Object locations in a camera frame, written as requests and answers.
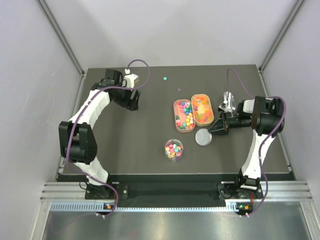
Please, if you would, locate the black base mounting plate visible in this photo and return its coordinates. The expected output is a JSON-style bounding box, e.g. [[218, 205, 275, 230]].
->
[[84, 181, 266, 201]]

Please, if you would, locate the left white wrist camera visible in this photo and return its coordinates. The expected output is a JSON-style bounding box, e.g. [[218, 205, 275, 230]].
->
[[122, 68, 139, 89]]

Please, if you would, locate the beige tray of jelly candies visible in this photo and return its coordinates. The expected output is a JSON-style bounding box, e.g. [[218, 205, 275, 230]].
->
[[191, 94, 215, 127]]

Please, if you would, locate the silver jar lid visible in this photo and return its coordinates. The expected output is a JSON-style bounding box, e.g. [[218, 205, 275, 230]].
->
[[195, 128, 212, 147]]

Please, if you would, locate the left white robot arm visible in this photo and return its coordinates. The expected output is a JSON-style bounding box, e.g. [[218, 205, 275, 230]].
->
[[58, 69, 141, 199]]

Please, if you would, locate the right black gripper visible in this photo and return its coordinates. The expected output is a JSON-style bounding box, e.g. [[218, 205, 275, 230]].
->
[[208, 111, 252, 135]]

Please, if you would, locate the metal candy scoop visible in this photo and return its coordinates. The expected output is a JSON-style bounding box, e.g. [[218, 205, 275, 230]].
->
[[218, 91, 237, 118]]

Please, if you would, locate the aluminium frame rail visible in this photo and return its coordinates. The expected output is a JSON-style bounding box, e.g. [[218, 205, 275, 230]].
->
[[40, 181, 312, 213]]

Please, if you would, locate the pink tray of opaque candies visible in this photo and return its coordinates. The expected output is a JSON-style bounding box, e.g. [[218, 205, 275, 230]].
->
[[173, 99, 196, 133]]

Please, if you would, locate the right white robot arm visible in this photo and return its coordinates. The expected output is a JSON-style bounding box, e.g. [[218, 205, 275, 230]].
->
[[208, 96, 287, 198]]

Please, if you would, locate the clear plastic jar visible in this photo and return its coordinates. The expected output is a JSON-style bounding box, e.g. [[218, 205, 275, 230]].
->
[[164, 139, 184, 163]]

